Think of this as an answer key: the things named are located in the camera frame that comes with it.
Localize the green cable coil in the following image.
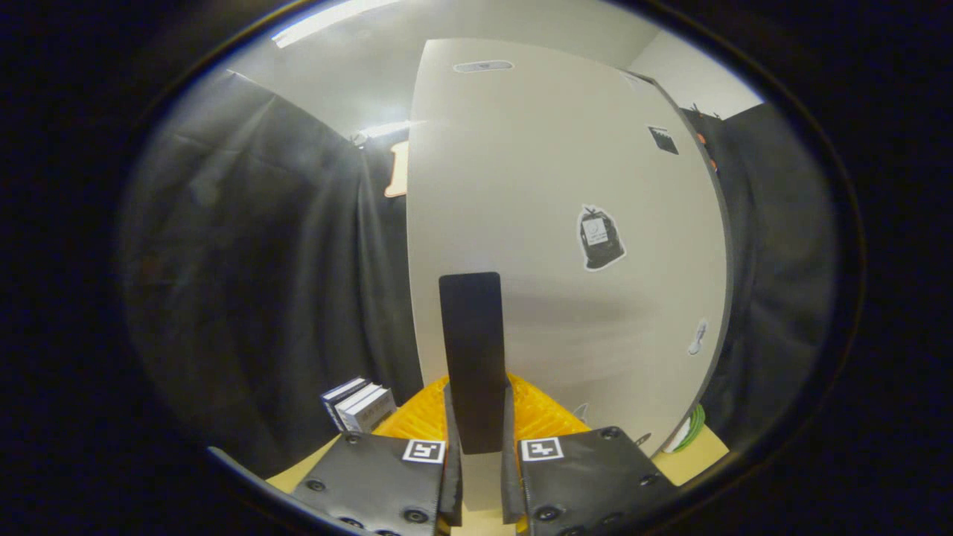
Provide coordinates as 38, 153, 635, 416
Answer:
665, 403, 707, 454

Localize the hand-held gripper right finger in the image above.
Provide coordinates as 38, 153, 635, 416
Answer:
471, 272, 680, 536

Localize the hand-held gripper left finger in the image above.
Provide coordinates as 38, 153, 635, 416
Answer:
293, 272, 472, 536

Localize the black backdrop cloth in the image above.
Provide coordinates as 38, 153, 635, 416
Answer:
121, 69, 840, 479

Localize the white and blue box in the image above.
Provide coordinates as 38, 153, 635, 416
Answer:
334, 383, 383, 433
345, 387, 398, 435
321, 377, 369, 431

